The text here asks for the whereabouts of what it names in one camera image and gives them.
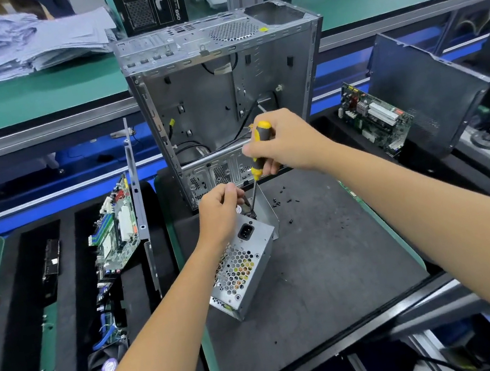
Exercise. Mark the green board with white parts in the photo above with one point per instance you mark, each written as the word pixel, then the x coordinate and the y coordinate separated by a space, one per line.
pixel 376 118

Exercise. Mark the black cardboard box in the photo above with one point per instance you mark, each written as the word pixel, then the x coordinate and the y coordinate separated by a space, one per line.
pixel 147 7

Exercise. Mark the silver metal computer case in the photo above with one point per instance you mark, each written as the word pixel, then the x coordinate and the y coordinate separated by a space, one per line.
pixel 221 94

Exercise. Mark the small black rectangular component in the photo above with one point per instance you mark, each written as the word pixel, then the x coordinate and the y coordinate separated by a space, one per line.
pixel 51 258

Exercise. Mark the person's left hand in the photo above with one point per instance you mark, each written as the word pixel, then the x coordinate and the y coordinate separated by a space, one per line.
pixel 222 214

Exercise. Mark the dark grey case side panel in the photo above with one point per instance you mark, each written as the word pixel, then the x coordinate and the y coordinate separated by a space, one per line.
pixel 140 209

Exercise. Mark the person's right hand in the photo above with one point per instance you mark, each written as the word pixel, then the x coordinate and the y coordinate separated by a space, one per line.
pixel 294 143

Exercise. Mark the green conveyor belt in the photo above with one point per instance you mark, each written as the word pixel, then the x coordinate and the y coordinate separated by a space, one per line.
pixel 19 103

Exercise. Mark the green motherboard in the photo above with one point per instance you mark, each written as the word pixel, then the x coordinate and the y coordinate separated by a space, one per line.
pixel 115 229

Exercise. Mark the black foam tray with recess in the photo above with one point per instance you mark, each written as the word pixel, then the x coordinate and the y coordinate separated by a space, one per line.
pixel 438 176

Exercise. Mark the person's right forearm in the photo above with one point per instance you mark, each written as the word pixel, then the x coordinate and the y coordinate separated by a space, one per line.
pixel 446 225

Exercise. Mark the scattered small black screws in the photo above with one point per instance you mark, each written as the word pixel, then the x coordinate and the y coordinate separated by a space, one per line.
pixel 288 196

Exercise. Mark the large black metal panel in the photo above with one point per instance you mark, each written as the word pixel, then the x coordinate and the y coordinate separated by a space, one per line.
pixel 429 89

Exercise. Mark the black foam work mat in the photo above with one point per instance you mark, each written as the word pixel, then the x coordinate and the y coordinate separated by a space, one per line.
pixel 342 269

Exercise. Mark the stack of grey paper sheets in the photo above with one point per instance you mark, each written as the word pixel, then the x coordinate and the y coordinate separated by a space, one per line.
pixel 10 49

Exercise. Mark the grey metal conveyor rail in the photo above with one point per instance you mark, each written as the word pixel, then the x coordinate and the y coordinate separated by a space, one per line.
pixel 25 139

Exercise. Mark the person's left forearm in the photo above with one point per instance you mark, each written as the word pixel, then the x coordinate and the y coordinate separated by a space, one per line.
pixel 147 356

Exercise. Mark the black foam tray with slots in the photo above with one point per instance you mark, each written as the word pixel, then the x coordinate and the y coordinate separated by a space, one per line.
pixel 73 330

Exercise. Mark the silver power supply unit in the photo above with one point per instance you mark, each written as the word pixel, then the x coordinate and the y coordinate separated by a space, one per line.
pixel 240 272

